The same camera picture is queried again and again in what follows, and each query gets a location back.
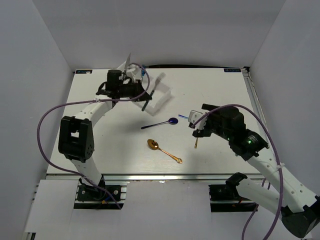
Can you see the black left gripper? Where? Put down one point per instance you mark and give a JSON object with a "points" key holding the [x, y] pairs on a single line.
{"points": [[138, 89]]}

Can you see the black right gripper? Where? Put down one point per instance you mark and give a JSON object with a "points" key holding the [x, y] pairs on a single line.
{"points": [[204, 132]]}

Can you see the blue iridescent fork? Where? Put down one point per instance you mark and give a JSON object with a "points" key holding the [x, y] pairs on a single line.
{"points": [[143, 71]]}

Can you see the dark handled steak knife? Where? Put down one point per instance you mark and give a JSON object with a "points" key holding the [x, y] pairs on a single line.
{"points": [[127, 63]]}

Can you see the teal handled silver fork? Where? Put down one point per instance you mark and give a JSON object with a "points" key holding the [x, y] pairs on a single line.
{"points": [[156, 83]]}

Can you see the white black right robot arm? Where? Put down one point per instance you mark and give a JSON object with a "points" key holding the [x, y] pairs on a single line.
{"points": [[293, 203]]}

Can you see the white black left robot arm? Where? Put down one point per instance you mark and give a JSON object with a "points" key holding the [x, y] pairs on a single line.
{"points": [[76, 135]]}

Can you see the slim gold spoon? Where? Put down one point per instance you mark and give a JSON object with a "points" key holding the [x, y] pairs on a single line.
{"points": [[196, 143]]}

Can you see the white three-compartment plastic tray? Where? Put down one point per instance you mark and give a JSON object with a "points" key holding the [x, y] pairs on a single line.
{"points": [[161, 95]]}

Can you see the rainbow iridescent spoon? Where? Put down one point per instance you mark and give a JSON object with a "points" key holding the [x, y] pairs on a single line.
{"points": [[182, 116]]}

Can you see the purple blue iridescent spoon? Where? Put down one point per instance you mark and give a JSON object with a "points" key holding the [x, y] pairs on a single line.
{"points": [[171, 121]]}

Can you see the right blue corner label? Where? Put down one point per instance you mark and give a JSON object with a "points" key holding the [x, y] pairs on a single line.
{"points": [[232, 70]]}

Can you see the blue corner label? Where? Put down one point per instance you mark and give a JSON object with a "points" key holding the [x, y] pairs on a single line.
{"points": [[232, 70], [83, 71]]}

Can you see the ornate gold spoon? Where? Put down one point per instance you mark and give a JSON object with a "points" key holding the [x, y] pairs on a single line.
{"points": [[155, 146]]}

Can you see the left blue corner label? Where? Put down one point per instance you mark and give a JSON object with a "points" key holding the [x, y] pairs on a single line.
{"points": [[83, 71]]}

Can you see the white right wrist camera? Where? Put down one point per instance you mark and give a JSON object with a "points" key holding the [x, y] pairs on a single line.
{"points": [[194, 120]]}

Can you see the aluminium table frame rail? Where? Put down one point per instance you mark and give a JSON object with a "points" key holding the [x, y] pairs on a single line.
{"points": [[260, 105]]}

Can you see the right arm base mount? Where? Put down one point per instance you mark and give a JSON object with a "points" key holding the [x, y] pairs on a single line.
{"points": [[224, 198]]}

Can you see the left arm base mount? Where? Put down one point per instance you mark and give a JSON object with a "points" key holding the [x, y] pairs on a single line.
{"points": [[88, 197]]}

